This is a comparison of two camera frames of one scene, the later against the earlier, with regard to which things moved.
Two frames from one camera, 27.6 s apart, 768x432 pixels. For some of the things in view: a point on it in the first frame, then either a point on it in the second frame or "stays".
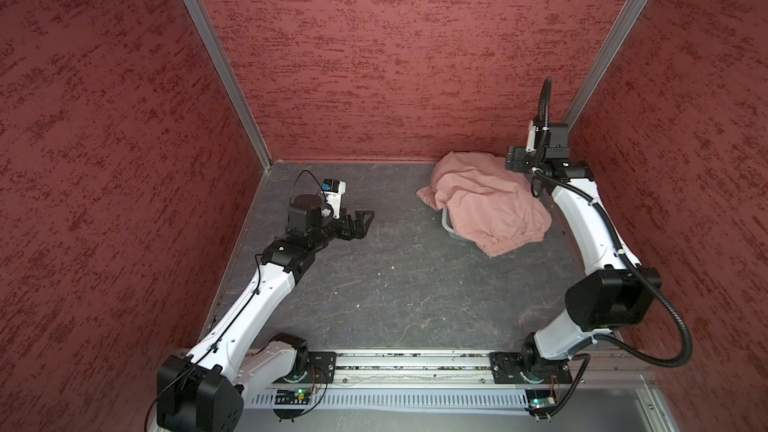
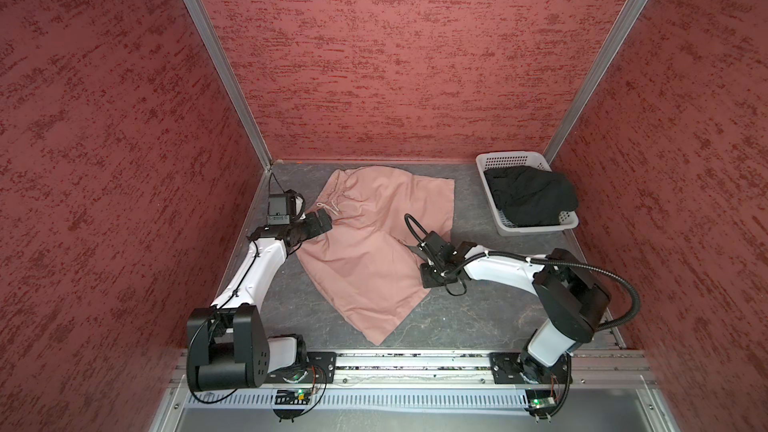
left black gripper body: x=340 y=228 to x=308 y=227
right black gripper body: x=521 y=161 to x=435 y=275
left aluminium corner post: x=215 y=50 stays
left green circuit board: x=296 y=396 stays
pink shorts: x=486 y=202 to x=363 y=266
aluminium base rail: x=472 y=369 stays
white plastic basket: x=446 y=220 to x=568 y=220
